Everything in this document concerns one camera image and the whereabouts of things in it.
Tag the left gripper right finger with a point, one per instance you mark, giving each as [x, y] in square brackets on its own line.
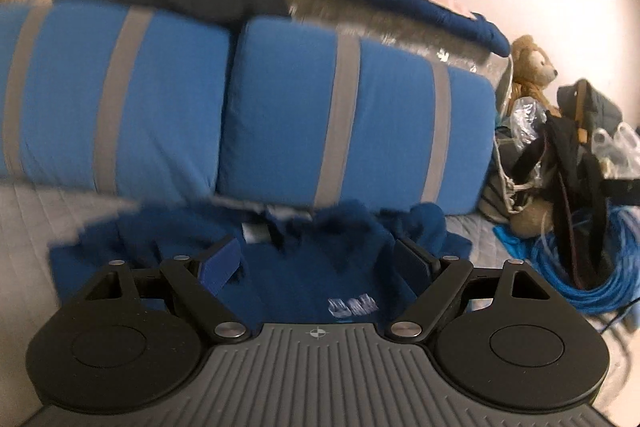
[438, 284]

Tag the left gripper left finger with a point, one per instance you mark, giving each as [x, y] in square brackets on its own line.
[194, 283]

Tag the dark blue sweatshirt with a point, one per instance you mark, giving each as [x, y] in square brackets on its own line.
[337, 266]

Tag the left blue striped pillow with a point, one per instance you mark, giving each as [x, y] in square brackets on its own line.
[121, 101]

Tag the blue striped pillow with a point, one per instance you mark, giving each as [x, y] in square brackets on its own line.
[315, 117]
[121, 101]

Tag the right blue striped pillow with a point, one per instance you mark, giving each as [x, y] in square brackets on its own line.
[315, 117]

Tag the brown teddy bear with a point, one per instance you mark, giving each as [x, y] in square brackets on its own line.
[532, 72]

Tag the floral headboard cover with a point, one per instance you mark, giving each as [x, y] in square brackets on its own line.
[436, 44]

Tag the black bag with straps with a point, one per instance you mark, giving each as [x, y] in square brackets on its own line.
[572, 182]

